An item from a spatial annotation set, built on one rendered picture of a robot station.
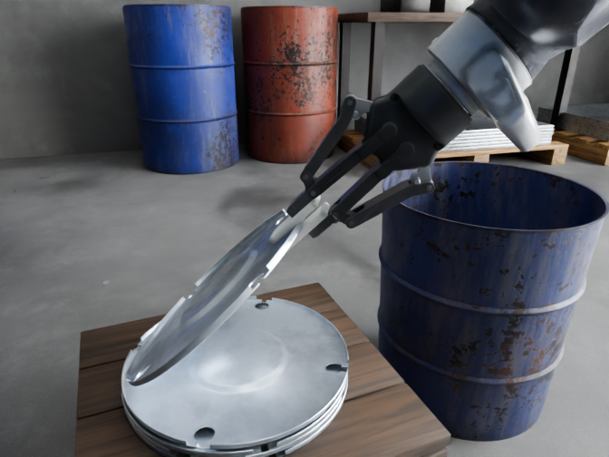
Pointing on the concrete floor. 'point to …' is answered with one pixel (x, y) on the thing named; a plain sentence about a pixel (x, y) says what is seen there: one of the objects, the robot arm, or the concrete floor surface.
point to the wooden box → (94, 436)
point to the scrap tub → (484, 289)
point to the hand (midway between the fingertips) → (299, 223)
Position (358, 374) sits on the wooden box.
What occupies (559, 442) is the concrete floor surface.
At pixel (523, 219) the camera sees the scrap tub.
